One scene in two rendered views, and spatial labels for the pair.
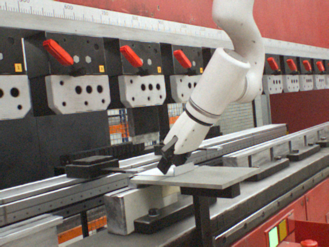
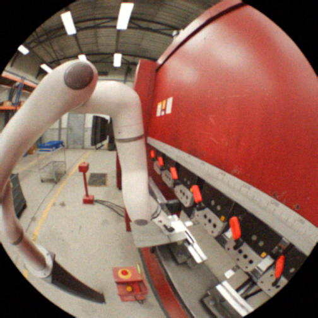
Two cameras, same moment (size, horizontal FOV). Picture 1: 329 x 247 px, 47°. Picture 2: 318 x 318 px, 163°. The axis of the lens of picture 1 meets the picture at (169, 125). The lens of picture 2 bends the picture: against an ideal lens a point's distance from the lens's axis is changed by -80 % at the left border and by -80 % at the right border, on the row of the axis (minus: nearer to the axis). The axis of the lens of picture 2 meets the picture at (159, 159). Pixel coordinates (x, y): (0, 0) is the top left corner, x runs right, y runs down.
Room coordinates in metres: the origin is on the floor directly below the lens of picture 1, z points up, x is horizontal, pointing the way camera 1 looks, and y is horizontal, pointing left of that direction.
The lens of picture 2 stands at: (1.11, -0.45, 1.49)
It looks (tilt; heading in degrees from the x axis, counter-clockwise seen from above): 14 degrees down; 121
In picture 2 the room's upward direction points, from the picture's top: 7 degrees clockwise
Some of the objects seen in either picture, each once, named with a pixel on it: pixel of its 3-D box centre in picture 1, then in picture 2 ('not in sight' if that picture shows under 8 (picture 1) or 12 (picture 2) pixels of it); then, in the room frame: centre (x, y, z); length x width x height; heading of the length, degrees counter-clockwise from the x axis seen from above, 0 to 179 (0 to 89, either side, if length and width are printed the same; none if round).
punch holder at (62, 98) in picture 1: (69, 75); (173, 170); (0.83, 0.21, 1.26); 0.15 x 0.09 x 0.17; 141
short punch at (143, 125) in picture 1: (144, 124); (188, 209); (1.01, 0.07, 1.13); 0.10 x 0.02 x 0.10; 141
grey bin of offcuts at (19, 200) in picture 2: not in sight; (7, 197); (-1.29, -1.59, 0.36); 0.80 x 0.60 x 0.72; 142
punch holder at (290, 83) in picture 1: (283, 74); not in sight; (1.77, -0.55, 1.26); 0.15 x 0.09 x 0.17; 141
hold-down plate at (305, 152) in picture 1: (304, 152); not in sight; (1.75, -0.61, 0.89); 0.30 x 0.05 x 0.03; 141
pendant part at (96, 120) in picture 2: not in sight; (100, 130); (-0.31, 0.38, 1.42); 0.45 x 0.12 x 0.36; 134
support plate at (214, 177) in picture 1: (194, 175); (157, 231); (0.92, -0.05, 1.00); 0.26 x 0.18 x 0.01; 51
